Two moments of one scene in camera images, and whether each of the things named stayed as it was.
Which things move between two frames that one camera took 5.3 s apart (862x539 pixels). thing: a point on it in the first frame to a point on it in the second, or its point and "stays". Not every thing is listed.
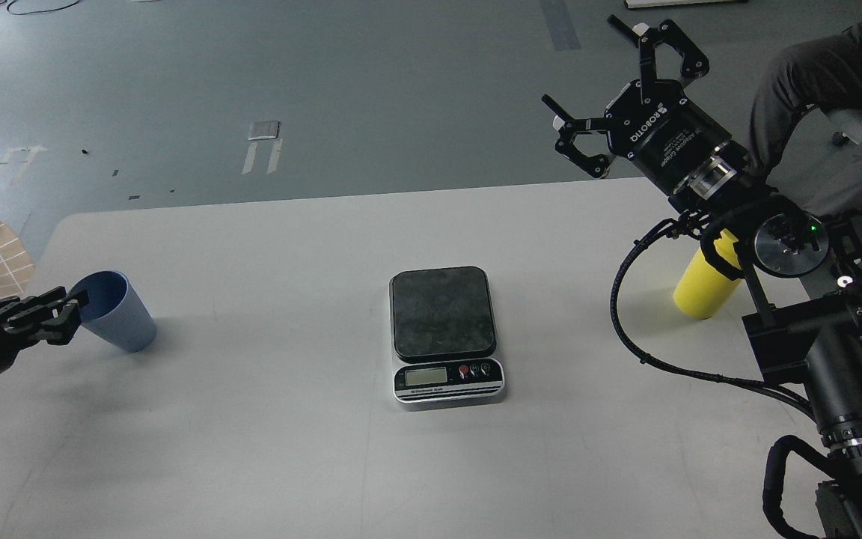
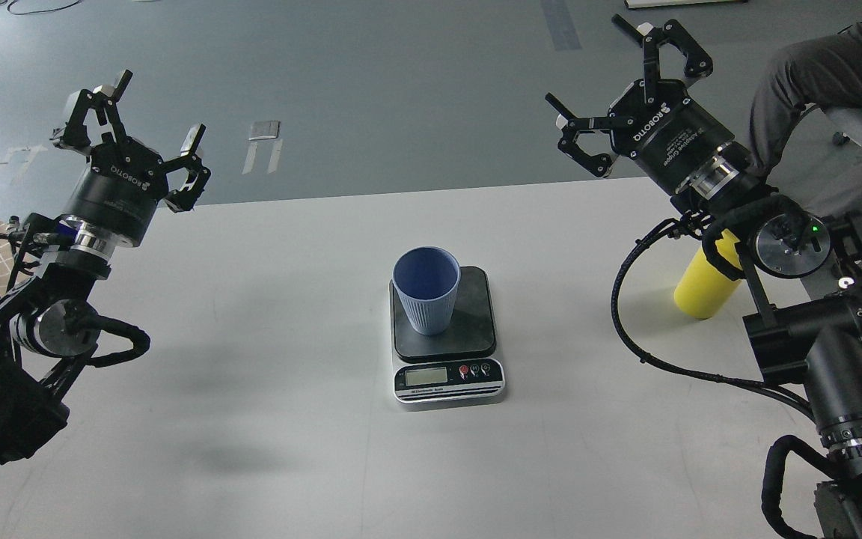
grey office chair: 852,127 stays
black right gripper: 667,133 stays
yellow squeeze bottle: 702,291 stays
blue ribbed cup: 114,314 to 426,278
